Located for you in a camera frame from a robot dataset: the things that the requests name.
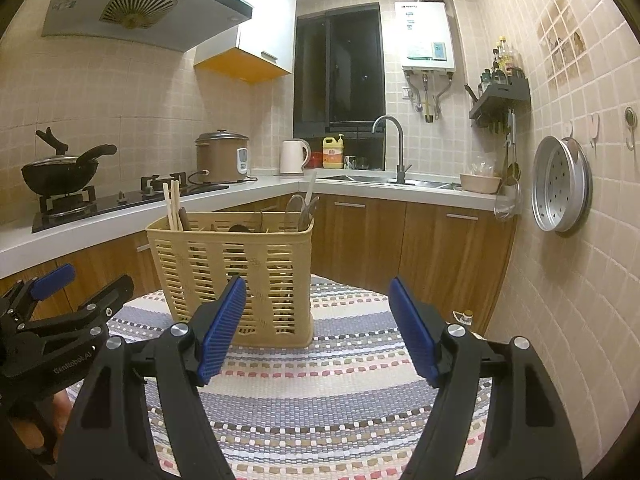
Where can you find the beige plastic utensil basket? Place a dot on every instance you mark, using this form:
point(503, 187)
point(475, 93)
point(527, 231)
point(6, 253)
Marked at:
point(268, 250)

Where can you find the round metal steamer tray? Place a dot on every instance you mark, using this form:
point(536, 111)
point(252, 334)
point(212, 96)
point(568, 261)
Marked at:
point(561, 185)

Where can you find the white spoon handle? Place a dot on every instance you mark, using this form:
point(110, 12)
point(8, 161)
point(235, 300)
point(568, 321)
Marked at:
point(310, 187)

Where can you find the white countertop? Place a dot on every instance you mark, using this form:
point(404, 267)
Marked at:
point(21, 248)

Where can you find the metal scissors in basket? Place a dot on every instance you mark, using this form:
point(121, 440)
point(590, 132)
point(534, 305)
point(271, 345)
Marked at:
point(299, 213)

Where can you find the hanging ladle utensils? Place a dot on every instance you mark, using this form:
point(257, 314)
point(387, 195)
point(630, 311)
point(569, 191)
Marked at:
point(508, 201)

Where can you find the white electric kettle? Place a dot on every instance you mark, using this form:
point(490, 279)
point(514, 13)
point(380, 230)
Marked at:
point(294, 156)

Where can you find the black gas stove top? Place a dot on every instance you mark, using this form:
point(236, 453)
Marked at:
point(58, 210)

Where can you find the white gas water heater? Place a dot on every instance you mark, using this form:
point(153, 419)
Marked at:
point(424, 37)

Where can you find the yellow detergent bottle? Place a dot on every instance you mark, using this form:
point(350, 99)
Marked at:
point(333, 152)

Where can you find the white orange wall cabinet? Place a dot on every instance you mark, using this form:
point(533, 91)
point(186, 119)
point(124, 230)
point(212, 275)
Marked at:
point(257, 50)

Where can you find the black wall spice shelf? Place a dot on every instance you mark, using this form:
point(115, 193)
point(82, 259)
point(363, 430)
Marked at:
point(492, 105)

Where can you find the steel sink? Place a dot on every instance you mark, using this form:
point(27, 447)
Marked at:
point(356, 178)

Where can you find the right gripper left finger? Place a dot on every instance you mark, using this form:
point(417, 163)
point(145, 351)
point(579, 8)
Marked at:
point(109, 436)

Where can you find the wooden chopstick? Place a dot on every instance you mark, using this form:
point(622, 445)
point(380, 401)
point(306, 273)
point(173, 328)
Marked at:
point(167, 188)
point(175, 204)

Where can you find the grey range hood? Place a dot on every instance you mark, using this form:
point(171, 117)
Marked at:
point(177, 25)

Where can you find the dark window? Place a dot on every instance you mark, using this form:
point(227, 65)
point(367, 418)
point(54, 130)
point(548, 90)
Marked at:
point(339, 81)

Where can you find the beige bowl on counter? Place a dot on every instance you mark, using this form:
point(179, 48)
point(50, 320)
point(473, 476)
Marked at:
point(477, 183)

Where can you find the wooden base cabinets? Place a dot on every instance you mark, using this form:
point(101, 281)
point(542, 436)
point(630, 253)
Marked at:
point(453, 258)

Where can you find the metal wall hook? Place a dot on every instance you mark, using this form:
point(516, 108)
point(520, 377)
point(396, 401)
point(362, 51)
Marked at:
point(631, 122)

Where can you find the brown rice cooker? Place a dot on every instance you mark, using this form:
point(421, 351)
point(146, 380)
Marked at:
point(222, 156)

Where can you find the black wok with lid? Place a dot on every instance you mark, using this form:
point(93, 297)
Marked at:
point(62, 173)

